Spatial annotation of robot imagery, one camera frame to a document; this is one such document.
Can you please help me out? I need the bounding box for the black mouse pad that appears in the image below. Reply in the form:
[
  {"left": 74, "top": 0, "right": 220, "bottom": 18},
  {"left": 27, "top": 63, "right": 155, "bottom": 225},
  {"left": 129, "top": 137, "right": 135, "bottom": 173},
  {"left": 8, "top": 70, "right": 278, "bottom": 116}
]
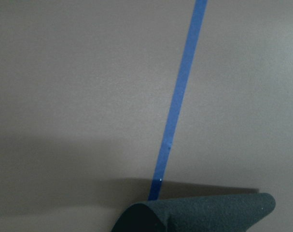
[{"left": 112, "top": 193, "right": 276, "bottom": 232}]

